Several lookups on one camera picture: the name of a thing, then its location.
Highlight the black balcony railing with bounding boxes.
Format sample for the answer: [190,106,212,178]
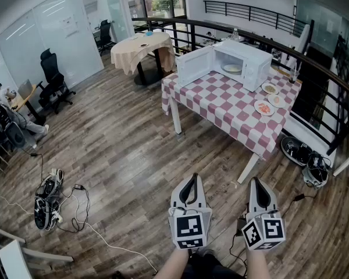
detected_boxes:
[203,0,315,39]

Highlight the black curved railing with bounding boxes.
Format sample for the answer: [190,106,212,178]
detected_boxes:
[131,17,349,156]

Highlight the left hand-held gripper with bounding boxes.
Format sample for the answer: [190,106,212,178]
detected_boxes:
[168,173,213,251]

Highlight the black power adapter cable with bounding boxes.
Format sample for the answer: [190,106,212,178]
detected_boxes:
[278,192,320,215]
[57,184,91,234]
[19,146,45,186]

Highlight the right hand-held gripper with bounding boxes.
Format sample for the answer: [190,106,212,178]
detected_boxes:
[240,176,287,251]

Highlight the white square table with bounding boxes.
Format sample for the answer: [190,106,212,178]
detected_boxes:
[168,96,262,185]

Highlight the black bag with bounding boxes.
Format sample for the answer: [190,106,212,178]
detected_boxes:
[280,136,312,167]

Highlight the glass of dark drink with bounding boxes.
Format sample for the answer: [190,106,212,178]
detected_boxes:
[287,64,301,84]

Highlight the black pedestal table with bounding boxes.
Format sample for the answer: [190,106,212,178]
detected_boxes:
[133,48,167,86]

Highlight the white frame furniture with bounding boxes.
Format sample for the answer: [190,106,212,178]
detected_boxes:
[0,222,75,279]

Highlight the person's dark trousers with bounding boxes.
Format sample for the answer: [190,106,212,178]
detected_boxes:
[186,249,248,279]

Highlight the pile of cables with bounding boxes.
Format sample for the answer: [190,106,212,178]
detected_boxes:
[34,169,65,231]

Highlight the large window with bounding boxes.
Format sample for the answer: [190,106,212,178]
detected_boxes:
[127,0,188,20]

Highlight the paper sheets on glass wall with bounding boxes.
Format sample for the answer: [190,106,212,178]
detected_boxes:
[62,16,79,38]

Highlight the black office chair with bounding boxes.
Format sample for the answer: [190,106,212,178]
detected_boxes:
[96,19,115,56]
[36,48,77,115]

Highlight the red white checkered tablecloth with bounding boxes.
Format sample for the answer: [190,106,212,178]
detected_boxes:
[161,68,303,162]

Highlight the long white cable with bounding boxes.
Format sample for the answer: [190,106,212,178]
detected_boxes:
[0,191,158,273]

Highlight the person's right forearm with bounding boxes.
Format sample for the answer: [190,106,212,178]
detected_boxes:
[245,248,273,279]

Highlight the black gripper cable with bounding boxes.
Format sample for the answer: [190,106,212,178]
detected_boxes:
[229,230,248,276]

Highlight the plate with pale bun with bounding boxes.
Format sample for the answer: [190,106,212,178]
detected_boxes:
[267,94,287,109]

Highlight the beige round tablecloth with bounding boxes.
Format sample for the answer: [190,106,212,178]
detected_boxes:
[110,32,177,76]

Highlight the person's left forearm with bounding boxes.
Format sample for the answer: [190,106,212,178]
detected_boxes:
[152,247,190,279]

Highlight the grey laptop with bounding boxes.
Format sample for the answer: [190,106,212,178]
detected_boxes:
[17,79,33,100]

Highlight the white microwave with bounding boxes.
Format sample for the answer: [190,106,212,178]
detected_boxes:
[175,39,273,93]

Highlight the plate of red food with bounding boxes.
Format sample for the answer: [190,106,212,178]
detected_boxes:
[254,99,276,116]

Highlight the plate of yellow-green food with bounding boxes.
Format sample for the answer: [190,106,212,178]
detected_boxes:
[261,82,280,95]

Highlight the wooden desk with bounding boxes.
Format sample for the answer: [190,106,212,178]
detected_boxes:
[10,83,47,126]

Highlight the black gear on floor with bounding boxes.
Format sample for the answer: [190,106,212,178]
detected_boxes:
[301,151,332,190]

